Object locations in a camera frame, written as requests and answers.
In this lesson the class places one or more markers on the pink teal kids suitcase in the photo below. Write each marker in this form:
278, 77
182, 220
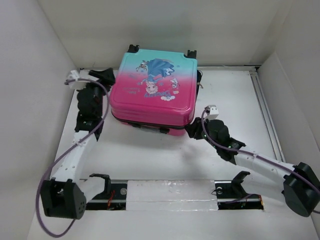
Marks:
156, 90

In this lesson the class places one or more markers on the aluminium side rail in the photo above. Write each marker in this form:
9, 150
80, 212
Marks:
266, 115

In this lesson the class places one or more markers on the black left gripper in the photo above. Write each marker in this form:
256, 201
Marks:
106, 77

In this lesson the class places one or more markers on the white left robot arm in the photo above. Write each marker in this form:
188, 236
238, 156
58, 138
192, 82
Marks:
64, 194

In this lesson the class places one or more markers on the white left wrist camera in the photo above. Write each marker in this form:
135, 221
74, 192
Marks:
73, 81

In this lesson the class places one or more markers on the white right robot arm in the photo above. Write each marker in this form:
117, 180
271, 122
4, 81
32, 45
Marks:
294, 184

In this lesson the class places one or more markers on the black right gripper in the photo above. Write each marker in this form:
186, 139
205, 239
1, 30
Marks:
195, 126

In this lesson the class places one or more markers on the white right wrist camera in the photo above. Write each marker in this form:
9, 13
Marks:
211, 112

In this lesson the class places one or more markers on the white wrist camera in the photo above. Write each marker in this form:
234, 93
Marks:
73, 81
211, 112

